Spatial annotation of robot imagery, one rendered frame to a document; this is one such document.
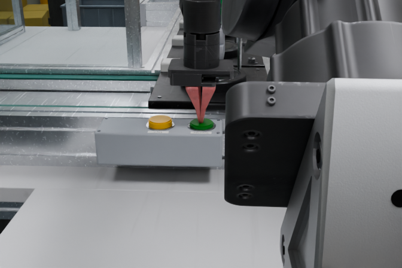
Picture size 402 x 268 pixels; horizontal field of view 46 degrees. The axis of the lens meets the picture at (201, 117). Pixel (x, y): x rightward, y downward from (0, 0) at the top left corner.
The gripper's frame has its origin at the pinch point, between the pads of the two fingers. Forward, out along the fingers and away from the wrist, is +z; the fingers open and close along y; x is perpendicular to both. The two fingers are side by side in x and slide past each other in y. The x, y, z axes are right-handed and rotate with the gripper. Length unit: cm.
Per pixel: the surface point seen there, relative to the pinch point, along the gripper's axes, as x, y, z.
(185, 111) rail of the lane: -6.7, 3.1, 1.7
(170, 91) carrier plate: -15.2, 6.8, 0.9
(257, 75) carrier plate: -27.2, -11.2, 0.9
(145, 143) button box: 3.6, 8.9, 3.5
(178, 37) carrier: -55, 9, -1
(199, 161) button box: 3.6, 0.0, 6.4
